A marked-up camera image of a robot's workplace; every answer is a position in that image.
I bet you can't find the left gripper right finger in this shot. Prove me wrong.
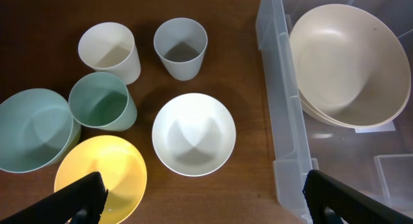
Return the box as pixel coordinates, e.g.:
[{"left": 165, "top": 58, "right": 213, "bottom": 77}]
[{"left": 303, "top": 170, "right": 412, "bottom": 224}]

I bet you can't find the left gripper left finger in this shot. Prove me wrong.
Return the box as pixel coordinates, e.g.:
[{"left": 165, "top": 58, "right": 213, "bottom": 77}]
[{"left": 1, "top": 172, "right": 108, "bottom": 224}]

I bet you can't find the yellow small bowl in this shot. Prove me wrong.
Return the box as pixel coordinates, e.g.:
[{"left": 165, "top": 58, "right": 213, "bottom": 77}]
[{"left": 54, "top": 135, "right": 147, "bottom": 224}]

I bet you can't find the mint green small bowl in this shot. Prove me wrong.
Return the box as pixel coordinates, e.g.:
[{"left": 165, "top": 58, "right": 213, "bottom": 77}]
[{"left": 1, "top": 88, "right": 81, "bottom": 174}]

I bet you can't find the cream large bowl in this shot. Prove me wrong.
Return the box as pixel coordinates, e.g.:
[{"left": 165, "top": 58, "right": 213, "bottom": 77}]
[
  {"left": 299, "top": 91, "right": 362, "bottom": 129},
  {"left": 290, "top": 4, "right": 412, "bottom": 128}
]

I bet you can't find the white small bowl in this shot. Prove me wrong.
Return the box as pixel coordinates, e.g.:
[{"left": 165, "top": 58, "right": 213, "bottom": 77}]
[{"left": 152, "top": 93, "right": 236, "bottom": 177}]

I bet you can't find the clear plastic storage container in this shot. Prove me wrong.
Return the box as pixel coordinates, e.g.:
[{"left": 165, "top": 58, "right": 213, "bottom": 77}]
[{"left": 256, "top": 0, "right": 412, "bottom": 223}]

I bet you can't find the white label in container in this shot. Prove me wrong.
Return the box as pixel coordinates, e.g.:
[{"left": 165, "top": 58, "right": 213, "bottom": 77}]
[{"left": 354, "top": 121, "right": 396, "bottom": 134}]

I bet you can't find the mint green plastic cup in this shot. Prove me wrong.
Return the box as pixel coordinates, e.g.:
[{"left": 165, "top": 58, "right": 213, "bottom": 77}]
[{"left": 68, "top": 72, "right": 137, "bottom": 132}]

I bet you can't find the cream plastic cup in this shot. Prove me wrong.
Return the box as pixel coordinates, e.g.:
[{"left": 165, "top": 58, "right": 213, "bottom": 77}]
[{"left": 77, "top": 22, "right": 141, "bottom": 85}]

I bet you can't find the grey plastic cup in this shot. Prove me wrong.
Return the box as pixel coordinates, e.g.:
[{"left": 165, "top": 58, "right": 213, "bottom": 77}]
[{"left": 154, "top": 17, "right": 208, "bottom": 81}]

